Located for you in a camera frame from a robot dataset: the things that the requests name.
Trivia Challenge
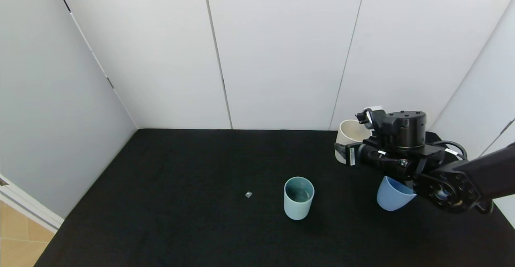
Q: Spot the black table cloth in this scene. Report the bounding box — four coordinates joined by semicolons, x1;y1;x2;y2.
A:
34;129;515;267

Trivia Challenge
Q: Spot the black camera cable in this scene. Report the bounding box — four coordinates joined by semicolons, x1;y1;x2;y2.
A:
364;148;405;168

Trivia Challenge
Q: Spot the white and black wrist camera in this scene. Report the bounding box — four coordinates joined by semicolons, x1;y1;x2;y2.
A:
355;106;385;126

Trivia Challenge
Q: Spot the black arm cable white tag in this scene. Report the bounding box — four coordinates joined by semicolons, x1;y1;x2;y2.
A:
438;140;468;161

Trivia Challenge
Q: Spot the white baseboard strip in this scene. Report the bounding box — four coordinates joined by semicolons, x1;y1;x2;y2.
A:
0;174;65;233

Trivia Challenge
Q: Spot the beige plastic cup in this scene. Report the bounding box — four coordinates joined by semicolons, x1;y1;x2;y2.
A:
335;119;373;164

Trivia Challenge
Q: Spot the light teal plastic cup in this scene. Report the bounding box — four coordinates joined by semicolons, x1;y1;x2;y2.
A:
284;177;315;221

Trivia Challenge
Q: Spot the light blue plastic cup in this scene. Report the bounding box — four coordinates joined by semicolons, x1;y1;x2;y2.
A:
377;176;417;212

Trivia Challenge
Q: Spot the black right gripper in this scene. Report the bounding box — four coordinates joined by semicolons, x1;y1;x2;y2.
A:
334;142;388;171

